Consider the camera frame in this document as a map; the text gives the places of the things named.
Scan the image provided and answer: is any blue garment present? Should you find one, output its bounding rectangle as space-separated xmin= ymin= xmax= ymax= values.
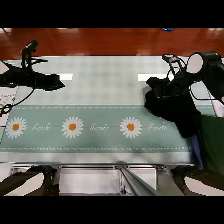
xmin=190 ymin=135 xmax=205 ymax=168

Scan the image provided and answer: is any silver frame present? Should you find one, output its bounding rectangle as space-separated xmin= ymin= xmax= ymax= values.
xmin=9 ymin=161 xmax=198 ymax=197

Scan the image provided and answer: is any white paper sheet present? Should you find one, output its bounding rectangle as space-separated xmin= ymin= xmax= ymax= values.
xmin=0 ymin=87 xmax=19 ymax=128

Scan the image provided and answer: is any dark green garment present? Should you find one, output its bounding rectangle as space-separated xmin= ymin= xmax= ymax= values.
xmin=199 ymin=114 xmax=224 ymax=177

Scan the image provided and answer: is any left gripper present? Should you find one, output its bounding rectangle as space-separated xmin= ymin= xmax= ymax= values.
xmin=33 ymin=73 xmax=66 ymax=92

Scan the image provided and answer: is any black cable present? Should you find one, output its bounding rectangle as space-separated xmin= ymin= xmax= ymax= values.
xmin=0 ymin=86 xmax=36 ymax=116
xmin=189 ymin=81 xmax=215 ymax=102

